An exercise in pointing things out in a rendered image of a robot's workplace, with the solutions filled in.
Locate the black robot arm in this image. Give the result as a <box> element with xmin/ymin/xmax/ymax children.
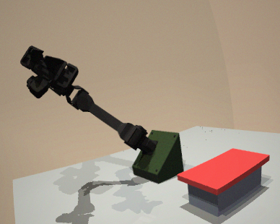
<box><xmin>27</xmin><ymin>64</ymin><xmax>158</xmax><ymax>155</ymax></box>

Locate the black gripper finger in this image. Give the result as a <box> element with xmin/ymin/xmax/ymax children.
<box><xmin>27</xmin><ymin>48</ymin><xmax>44</xmax><ymax>69</ymax></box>
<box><xmin>43</xmin><ymin>56</ymin><xmax>67</xmax><ymax>82</ymax></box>

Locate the red lid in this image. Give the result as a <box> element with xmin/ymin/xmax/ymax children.
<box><xmin>177</xmin><ymin>149</ymin><xmax>270</xmax><ymax>195</ymax></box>

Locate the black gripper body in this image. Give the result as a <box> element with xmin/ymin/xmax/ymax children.
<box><xmin>20</xmin><ymin>46</ymin><xmax>79</xmax><ymax>90</ymax></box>

